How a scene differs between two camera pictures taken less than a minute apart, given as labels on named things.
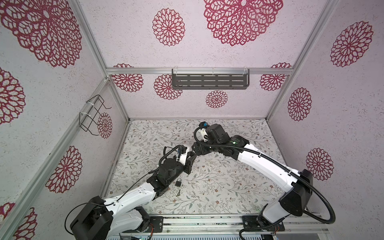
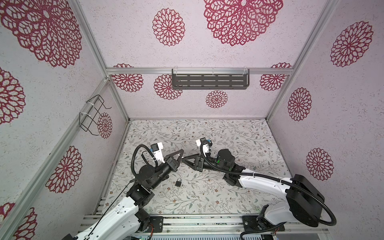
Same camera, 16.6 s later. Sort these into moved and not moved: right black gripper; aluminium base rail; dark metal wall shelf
Moved: right black gripper
Not moved: dark metal wall shelf; aluminium base rail
